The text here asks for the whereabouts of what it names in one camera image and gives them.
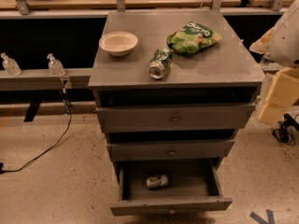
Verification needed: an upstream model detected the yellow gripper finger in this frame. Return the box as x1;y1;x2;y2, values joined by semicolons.
257;104;286;125
266;68;299;108

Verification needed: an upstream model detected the silver 7up can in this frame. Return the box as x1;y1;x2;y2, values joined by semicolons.
146;175;168;189

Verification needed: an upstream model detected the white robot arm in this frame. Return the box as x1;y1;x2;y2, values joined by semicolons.
251;0;299;125

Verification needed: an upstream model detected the grey middle drawer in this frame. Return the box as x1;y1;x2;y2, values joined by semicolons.
107;139;235;161

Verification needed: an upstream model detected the grey drawer cabinet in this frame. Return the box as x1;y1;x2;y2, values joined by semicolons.
88;8;266;173

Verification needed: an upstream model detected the grey open bottom drawer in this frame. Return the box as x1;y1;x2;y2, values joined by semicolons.
111;159;232;216

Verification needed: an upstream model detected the green soda can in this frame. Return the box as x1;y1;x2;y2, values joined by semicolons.
148;48;173;79

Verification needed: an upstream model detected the grey top drawer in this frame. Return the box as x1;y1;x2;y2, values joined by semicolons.
96;104;254;133

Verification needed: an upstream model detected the clear water bottle right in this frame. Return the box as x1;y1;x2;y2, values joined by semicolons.
260;53;271;69

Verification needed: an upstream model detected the blue floor tape mark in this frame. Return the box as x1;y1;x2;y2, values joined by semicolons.
249;208;277;224

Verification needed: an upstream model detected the green chip bag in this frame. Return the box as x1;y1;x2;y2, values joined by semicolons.
166;21;223;55

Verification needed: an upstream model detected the white paper bowl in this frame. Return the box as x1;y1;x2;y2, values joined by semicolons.
99;32;138;57

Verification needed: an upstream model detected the clear bottle near cabinet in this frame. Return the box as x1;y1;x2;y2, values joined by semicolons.
47;53;65;77

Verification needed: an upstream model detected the clear bottle far left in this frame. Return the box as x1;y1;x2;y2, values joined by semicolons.
1;52;21;76

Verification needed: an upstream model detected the black cable bundle right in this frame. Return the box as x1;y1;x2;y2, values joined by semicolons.
270;113;299;147

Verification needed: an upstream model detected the black floor cable left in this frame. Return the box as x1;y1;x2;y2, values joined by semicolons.
0;77;73;175

